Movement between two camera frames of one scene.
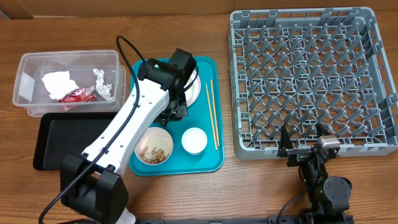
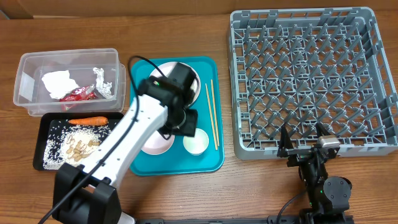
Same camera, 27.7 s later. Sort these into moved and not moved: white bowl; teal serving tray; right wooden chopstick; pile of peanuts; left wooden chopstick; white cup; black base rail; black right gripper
Moved: white bowl; pile of peanuts
Not moved: right wooden chopstick; white cup; teal serving tray; black right gripper; left wooden chopstick; black base rail
